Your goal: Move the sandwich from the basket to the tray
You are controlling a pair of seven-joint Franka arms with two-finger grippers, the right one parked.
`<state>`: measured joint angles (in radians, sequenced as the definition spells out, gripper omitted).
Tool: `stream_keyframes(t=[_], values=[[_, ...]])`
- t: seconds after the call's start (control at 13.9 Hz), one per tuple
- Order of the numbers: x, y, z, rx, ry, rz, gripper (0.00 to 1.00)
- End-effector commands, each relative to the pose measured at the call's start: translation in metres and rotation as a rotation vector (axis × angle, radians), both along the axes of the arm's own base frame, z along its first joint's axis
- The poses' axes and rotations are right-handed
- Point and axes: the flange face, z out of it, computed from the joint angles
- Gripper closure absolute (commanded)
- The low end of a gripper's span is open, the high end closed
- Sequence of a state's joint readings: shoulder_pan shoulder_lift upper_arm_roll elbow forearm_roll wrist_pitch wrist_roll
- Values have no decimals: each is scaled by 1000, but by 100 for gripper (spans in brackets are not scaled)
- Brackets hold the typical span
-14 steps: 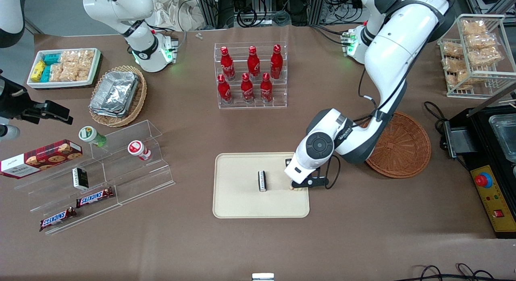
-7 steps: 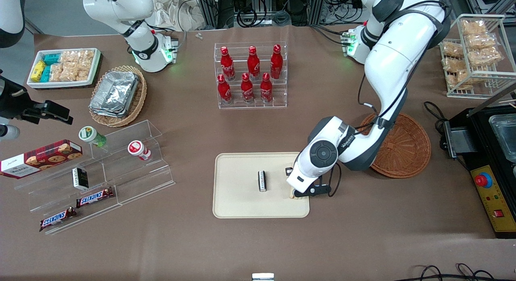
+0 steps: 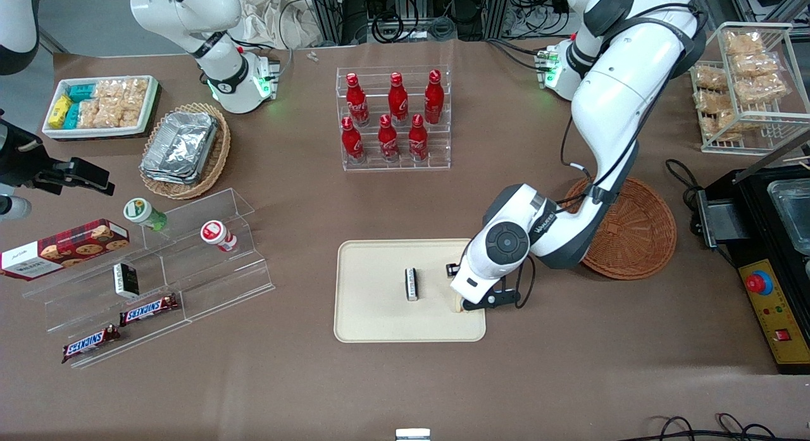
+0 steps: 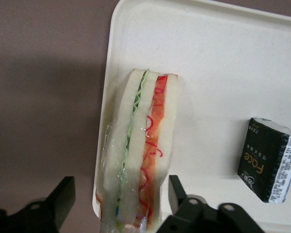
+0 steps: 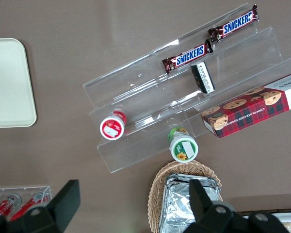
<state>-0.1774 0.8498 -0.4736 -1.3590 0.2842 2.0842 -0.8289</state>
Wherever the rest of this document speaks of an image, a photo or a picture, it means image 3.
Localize coiled black cable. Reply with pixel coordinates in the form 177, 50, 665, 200
370, 9, 406, 45

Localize crumpled beige paper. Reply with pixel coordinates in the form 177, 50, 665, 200
232, 0, 325, 50

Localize small black snack box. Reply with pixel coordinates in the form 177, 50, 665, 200
113, 263, 140, 298

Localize aluminium profile frame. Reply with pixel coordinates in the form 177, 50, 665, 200
306, 0, 356, 47

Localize light oval wicker basket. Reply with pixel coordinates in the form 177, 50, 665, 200
139, 102, 232, 201

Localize black machine with yellow panel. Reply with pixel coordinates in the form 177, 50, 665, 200
693, 166, 810, 374

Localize black cables on table edge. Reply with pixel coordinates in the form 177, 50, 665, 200
633, 413, 810, 441

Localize snickers chocolate bar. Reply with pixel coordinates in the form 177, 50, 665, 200
61, 324, 122, 364
118, 293, 180, 327

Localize brown round wicker basket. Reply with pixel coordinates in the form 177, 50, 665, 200
565, 177, 678, 281

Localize stacked aluminium foil containers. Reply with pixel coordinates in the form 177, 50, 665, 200
140, 111, 220, 186

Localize white wire rack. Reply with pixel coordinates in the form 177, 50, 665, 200
686, 21, 810, 155

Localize clear acrylic bottle rack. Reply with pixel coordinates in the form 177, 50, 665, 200
335, 65, 452, 172

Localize beige rectangular tray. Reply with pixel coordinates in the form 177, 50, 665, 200
333, 239, 487, 344

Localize black machine power cord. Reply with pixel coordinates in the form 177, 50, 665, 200
664, 157, 706, 237

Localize red cola bottle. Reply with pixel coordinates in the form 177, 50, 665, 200
387, 72, 410, 127
408, 114, 430, 163
423, 70, 446, 126
377, 115, 401, 163
340, 116, 366, 164
345, 73, 370, 127

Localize red emergency stop button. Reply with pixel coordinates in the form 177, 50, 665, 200
745, 271, 775, 295

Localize tangled black background cables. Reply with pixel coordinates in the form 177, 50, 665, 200
503, 0, 571, 35

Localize red tartan cookie box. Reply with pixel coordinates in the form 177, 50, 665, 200
0, 218, 131, 282

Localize clear glass dish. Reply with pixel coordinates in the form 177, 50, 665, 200
767, 178, 810, 256

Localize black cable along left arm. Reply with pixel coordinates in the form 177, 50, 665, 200
516, 3, 704, 310

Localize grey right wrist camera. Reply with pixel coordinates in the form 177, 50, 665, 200
0, 196, 33, 222

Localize yellow snack packet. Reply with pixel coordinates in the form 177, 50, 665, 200
49, 94, 73, 129

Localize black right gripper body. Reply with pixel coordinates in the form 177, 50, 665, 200
0, 120, 65, 190

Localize clear acrylic stepped shelf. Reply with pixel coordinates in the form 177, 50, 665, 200
22, 187, 277, 370

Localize black cables at left arm base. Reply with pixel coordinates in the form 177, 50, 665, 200
486, 39, 546, 73

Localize white rectangular snack bin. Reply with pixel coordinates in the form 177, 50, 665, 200
42, 75, 159, 141

